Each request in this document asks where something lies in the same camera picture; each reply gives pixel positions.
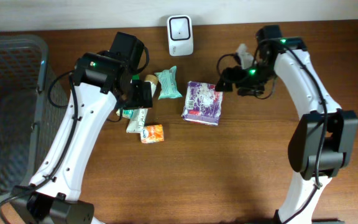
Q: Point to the orange tissue pocket pack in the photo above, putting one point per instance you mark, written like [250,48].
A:
[152,134]

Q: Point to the mint green wipes packet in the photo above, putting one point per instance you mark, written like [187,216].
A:
[167,79]

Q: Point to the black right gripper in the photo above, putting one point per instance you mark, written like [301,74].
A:
[227,78]

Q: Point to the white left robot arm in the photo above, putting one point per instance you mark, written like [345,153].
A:
[100,83]

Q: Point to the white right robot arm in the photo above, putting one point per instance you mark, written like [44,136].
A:
[323,141]

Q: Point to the white cream tube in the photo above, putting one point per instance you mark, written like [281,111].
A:
[137,121]

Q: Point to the grey plastic basket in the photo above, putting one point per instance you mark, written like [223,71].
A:
[28,122]

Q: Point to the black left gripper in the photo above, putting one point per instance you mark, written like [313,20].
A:
[138,100]

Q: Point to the red purple tissue pack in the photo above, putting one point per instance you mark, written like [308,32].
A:
[202,104]

